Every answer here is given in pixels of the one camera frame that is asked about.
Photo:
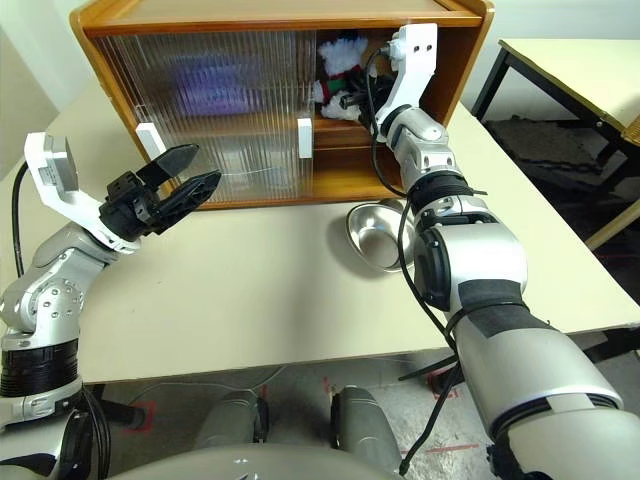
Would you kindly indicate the white plush toy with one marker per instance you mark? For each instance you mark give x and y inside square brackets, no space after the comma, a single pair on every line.
[340,55]

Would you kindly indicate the grey right robot leg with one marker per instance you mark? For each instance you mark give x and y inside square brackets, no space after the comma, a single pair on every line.
[365,425]

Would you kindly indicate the pale wooden bar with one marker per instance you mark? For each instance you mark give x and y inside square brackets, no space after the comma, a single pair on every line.
[615,220]

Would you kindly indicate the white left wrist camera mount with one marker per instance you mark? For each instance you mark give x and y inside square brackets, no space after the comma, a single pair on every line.
[75,205]

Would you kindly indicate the wicker chair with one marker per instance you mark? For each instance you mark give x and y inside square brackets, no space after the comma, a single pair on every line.
[632,132]

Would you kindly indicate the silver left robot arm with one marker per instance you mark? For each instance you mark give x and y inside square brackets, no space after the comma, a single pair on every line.
[50,290]

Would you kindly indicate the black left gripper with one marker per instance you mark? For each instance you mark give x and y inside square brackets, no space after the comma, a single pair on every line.
[130,207]

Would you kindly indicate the purple tissue pack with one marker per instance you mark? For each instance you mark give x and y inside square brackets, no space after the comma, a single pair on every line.
[210,85]

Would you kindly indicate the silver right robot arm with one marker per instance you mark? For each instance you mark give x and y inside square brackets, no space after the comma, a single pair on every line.
[480,260]

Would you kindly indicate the grey robot leg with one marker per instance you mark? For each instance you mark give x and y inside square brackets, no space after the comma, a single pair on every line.
[230,422]
[365,425]

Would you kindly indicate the steel bowl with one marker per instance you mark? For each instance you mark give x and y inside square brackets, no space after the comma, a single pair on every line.
[375,240]

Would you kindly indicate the beige table with black frame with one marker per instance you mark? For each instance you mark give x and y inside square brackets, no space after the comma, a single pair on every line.
[560,65]

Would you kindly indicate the ribbed translucent sliding door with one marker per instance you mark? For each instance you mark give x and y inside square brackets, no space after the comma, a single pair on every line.
[115,65]
[280,75]

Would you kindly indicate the grey left robot leg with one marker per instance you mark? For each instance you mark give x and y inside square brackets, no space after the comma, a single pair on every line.
[230,422]

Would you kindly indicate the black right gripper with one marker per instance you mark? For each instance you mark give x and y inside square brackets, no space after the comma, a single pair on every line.
[364,102]

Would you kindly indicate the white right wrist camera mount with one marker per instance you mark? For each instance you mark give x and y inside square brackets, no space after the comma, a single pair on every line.
[415,75]

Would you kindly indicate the brown wooden cabinet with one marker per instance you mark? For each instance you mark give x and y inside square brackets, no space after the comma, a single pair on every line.
[280,12]

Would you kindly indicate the black table leg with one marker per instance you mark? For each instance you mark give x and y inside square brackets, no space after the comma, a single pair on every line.
[425,371]
[120,412]

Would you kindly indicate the grey robot torso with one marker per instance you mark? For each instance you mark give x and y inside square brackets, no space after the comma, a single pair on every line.
[250,465]

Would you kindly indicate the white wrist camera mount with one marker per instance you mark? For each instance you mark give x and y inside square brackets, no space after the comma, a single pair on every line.
[415,75]
[75,205]

